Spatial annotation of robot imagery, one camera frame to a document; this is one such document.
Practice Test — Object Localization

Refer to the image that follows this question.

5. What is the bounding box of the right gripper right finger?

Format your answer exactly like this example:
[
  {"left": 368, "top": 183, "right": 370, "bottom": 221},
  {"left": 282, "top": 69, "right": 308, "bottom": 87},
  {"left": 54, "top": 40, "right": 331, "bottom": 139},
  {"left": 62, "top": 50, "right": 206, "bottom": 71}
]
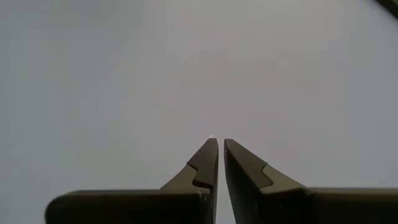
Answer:
[{"left": 223, "top": 138, "right": 312, "bottom": 224}]

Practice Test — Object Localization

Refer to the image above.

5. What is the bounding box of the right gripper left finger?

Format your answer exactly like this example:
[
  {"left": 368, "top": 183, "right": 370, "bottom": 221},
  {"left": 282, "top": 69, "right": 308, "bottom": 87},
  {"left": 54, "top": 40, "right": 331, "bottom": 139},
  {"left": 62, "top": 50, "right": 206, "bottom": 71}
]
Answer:
[{"left": 159, "top": 138, "right": 220, "bottom": 224}]

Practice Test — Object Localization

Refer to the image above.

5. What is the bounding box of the black table frame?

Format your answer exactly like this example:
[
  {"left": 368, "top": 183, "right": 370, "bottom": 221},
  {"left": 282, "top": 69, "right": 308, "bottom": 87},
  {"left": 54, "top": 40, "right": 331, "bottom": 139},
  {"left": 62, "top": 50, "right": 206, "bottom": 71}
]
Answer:
[{"left": 374, "top": 0, "right": 398, "bottom": 20}]

